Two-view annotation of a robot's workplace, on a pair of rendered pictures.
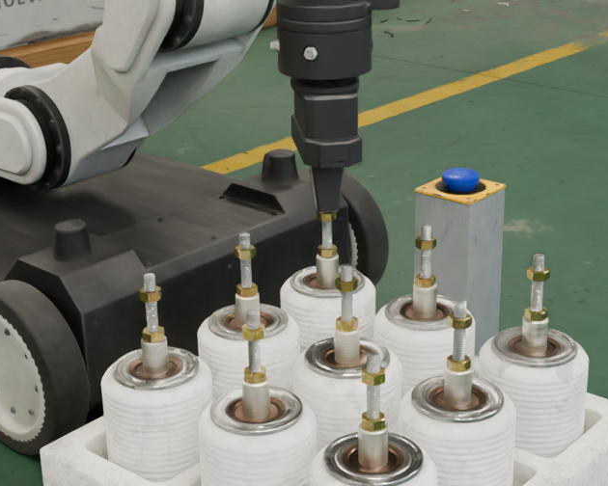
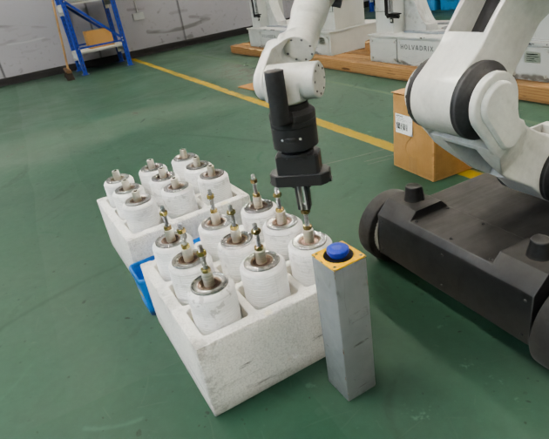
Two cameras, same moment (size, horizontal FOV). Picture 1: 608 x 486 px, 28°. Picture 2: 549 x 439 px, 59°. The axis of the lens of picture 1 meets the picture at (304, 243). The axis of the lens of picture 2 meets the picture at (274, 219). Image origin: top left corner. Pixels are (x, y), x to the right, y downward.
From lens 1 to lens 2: 1.67 m
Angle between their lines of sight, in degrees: 100
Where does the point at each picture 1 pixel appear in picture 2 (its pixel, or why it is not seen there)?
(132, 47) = not seen: hidden behind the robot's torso
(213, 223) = (476, 239)
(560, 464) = (180, 312)
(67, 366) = (363, 226)
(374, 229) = (542, 328)
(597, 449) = (181, 325)
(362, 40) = (274, 134)
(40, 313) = (375, 204)
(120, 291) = (394, 219)
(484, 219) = (321, 273)
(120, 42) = not seen: hidden behind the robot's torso
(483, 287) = (327, 309)
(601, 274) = not seen: outside the picture
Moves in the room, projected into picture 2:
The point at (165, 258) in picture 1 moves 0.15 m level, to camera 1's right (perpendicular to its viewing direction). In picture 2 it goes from (423, 226) to (416, 260)
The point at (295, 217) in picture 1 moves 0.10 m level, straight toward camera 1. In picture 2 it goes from (493, 269) to (440, 266)
